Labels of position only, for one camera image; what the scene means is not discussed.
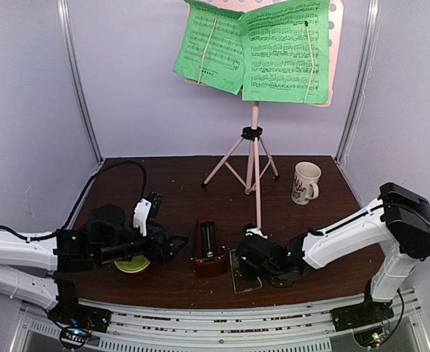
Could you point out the brown wooden metronome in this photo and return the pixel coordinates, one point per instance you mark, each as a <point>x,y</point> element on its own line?
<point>208,252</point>

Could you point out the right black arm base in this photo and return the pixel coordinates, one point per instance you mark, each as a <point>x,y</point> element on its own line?
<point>362,314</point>

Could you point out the aluminium frame post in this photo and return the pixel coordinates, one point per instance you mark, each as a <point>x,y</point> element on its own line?
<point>78,88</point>
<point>363,74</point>

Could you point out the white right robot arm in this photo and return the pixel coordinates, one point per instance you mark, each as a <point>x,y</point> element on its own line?
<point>397,215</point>

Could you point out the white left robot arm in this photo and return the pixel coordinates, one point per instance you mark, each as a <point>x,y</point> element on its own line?
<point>34,250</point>

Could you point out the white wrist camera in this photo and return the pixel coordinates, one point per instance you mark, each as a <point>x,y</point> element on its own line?
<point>251,230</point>
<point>146,209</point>

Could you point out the clear plastic metronome cover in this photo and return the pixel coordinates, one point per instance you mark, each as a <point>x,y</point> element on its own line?
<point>240,284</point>

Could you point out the left aluminium frame post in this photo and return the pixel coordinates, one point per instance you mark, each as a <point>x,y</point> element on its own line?
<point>78,88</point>

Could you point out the green sheet music page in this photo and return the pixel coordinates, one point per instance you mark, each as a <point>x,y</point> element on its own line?
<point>286,52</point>
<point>211,53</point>

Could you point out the green sheet music right page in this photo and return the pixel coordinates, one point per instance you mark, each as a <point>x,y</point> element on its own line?
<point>286,52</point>

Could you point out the green sheet music left page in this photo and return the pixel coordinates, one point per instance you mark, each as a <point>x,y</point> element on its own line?
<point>211,53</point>

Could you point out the right aluminium frame post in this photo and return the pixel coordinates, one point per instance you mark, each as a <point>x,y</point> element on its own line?
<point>363,74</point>

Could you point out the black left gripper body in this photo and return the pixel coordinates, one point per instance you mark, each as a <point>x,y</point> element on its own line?
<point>117,252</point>

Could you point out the pink music stand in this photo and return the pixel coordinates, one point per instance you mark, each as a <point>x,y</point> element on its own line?
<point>259,158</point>

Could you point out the green plastic bowl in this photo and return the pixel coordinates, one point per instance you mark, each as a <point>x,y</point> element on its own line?
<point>136,265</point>

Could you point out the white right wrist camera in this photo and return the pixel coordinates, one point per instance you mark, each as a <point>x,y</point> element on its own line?
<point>251,230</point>

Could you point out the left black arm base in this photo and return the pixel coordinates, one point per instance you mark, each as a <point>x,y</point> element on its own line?
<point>70,312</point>

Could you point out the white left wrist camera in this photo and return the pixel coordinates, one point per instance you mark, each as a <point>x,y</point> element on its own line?
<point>146,209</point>

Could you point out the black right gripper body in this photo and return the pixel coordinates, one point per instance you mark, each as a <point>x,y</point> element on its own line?
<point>247,270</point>

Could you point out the white floral ceramic mug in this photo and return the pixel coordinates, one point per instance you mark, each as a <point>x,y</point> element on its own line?
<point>305,187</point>

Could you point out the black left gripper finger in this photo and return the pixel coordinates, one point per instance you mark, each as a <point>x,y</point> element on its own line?
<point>171,245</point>
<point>157,230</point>

